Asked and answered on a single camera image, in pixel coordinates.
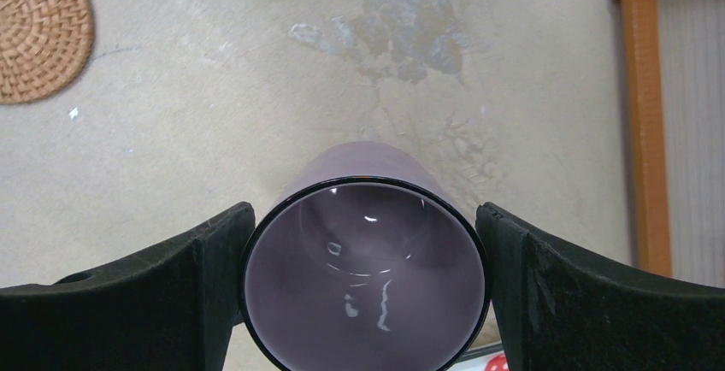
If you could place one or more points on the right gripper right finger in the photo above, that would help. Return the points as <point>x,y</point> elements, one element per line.
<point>562,307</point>

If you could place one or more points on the strawberry print tray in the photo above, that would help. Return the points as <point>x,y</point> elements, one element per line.
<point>486,358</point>

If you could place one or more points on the wooden tiered shelf rack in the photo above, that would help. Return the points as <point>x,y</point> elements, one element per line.
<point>674,53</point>

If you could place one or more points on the pink purple mug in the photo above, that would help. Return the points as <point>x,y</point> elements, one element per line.
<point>364,263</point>

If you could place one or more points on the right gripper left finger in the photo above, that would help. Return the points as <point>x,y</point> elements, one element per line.
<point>171,306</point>

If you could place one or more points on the woven rattan coaster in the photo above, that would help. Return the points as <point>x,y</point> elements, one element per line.
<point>45,45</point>

